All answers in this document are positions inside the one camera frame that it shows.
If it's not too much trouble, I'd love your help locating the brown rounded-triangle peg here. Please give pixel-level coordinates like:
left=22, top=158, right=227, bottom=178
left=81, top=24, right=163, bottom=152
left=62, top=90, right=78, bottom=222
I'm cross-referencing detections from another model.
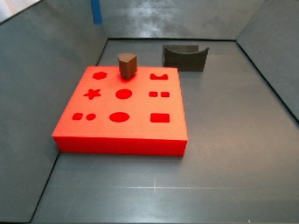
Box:
left=118, top=53, right=137, bottom=81

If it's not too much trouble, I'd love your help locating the black curved holder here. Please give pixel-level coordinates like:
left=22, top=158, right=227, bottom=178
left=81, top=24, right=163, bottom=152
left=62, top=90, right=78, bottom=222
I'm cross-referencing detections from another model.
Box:
left=163, top=45, right=210, bottom=72

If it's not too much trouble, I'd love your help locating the red shape-sorting board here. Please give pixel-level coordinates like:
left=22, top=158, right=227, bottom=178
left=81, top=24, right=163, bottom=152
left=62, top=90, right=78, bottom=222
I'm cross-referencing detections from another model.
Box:
left=53, top=66, right=189, bottom=156

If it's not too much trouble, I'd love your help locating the blue rectangular peg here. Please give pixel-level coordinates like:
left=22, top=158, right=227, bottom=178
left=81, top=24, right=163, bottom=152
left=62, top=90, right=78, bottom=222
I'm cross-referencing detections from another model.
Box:
left=90, top=0, right=103, bottom=25

